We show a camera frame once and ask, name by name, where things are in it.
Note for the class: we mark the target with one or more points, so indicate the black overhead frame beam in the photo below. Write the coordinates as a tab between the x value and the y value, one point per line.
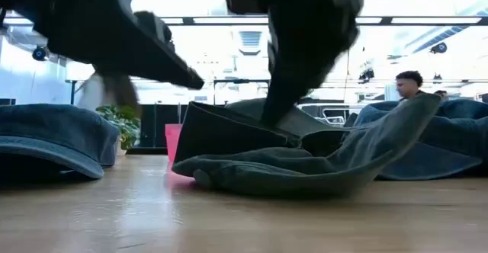
187	20

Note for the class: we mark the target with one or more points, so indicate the black metal background frame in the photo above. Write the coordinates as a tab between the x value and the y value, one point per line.
72	93

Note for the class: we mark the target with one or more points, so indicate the blue denim cap hat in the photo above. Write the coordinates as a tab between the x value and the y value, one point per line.
53	131
450	138

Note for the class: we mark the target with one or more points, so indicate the person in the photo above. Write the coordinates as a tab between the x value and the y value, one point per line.
441	94
409	83

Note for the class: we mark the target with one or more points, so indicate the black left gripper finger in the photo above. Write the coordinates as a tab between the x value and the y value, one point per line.
116	89
171	70

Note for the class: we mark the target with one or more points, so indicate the large green leafy plant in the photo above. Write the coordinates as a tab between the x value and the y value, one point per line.
122	123

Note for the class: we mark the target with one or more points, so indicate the red plastic bin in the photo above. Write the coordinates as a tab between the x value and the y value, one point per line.
173	138

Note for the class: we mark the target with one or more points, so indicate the white plant pot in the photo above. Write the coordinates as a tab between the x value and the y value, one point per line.
122	150

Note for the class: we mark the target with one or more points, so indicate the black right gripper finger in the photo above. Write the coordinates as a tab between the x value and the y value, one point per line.
293	81

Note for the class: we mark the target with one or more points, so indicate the black partition panel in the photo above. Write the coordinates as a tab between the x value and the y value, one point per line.
156	125

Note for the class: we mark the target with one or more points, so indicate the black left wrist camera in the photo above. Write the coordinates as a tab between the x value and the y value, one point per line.
152	26

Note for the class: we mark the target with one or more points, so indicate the dark background table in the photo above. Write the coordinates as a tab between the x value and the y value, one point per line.
148	151

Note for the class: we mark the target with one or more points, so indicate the black monitor screen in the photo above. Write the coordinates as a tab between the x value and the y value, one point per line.
7	101

